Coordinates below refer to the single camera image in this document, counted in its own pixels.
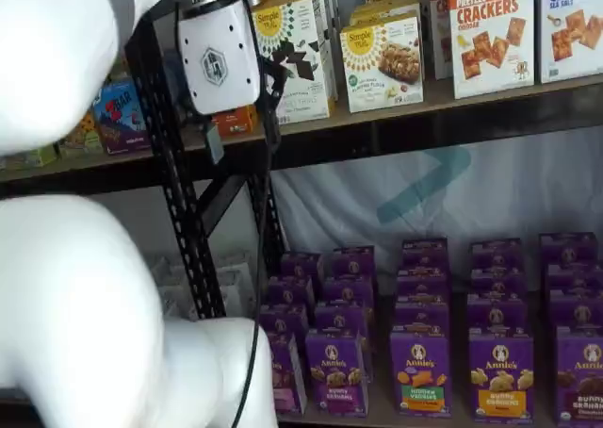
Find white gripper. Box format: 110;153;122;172
176;0;289;166

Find orange Revival snack box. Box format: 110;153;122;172
210;106;258;137

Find blue Zbar box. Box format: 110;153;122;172
91;78;151;156

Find yellow Bobo's box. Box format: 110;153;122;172
58;111;106;159

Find green Bobo's box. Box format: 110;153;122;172
0;144;61;171

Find purple Annie's box green patch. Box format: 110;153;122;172
394;300;452;330
401;238;448;272
389;326;454;419
397;267;450;303

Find orange pretzel crackers box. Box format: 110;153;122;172
447;0;536;100
426;0;454;80

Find purple Annie's box orange patch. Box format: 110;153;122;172
470;238;523;270
468;333;536;422
469;266;526;297
465;293;530;337

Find blue pretzel crackers box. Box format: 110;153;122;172
539;0;603;84

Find purple Annie's chocolate grahams box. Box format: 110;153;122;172
554;326;603;427
539;232;598;265
548;288;603;330
545;262;603;292

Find black metal shelving rack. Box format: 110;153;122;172
124;3;603;323
0;31;213;321

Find white backdrop sheet teal logo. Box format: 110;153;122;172
270;125;603;297

